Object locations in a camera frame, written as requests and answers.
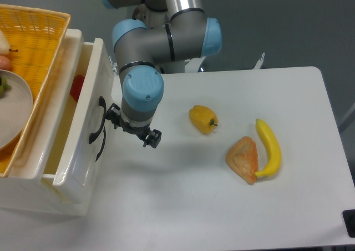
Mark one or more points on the dark green fruit stem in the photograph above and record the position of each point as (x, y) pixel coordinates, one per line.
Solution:
(4, 86)

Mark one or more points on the yellow bell pepper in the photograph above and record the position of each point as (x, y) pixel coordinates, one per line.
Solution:
(203, 118)

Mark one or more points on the red bell pepper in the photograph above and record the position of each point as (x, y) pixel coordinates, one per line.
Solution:
(76, 87)

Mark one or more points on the yellow banana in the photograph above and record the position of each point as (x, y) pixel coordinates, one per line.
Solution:
(272, 147)

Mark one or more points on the black object at table edge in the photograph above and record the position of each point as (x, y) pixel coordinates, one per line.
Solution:
(349, 220)

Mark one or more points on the pink peach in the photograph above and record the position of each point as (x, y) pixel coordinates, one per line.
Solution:
(5, 63)

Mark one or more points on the yellow woven basket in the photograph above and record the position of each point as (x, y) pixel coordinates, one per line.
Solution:
(36, 35)

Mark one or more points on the grey plate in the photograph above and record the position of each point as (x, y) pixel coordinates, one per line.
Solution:
(16, 107)

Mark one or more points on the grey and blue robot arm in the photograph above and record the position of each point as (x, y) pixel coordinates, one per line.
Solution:
(140, 51)

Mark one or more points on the white drawer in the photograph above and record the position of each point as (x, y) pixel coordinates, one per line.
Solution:
(71, 168)

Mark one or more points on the white pear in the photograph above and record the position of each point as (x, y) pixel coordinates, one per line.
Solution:
(5, 47)

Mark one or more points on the white clip behind table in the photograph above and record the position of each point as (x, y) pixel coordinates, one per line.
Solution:
(260, 62)

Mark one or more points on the white drawer cabinet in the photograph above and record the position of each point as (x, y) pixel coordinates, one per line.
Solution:
(43, 149)

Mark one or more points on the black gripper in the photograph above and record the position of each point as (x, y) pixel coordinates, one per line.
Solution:
(140, 128)

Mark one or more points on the orange triangular bread slice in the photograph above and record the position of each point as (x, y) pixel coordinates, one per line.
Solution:
(242, 158)

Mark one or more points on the black lower drawer handle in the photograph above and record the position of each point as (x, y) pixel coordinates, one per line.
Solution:
(102, 145)

